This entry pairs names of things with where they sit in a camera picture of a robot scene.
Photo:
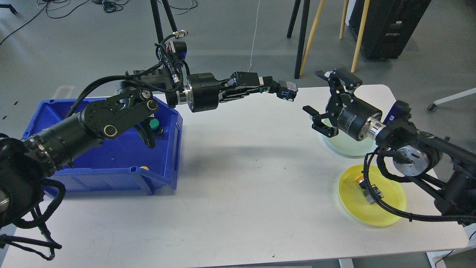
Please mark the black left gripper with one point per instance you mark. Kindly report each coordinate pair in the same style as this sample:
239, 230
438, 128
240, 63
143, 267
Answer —
208, 93

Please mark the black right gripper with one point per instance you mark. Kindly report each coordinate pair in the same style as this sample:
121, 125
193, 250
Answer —
347, 112

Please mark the green push button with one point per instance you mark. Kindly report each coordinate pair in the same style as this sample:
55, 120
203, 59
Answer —
286, 90
155, 126

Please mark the yellow push button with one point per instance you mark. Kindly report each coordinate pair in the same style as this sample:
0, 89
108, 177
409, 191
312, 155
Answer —
366, 192

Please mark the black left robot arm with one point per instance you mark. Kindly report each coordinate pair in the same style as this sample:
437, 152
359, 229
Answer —
105, 109

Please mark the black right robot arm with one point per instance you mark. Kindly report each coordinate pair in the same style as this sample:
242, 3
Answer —
403, 152

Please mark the light green plate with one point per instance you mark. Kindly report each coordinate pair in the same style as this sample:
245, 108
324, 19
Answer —
348, 147

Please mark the yellow plate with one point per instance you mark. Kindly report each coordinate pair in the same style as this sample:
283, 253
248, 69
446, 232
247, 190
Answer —
358, 203

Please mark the black cabinet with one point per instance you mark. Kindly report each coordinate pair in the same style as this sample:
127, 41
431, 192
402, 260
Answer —
389, 26

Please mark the white chair base leg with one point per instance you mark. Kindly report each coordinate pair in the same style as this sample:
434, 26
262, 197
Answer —
433, 106

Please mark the blue plastic bin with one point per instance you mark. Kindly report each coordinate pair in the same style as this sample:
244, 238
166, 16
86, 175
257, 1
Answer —
115, 166

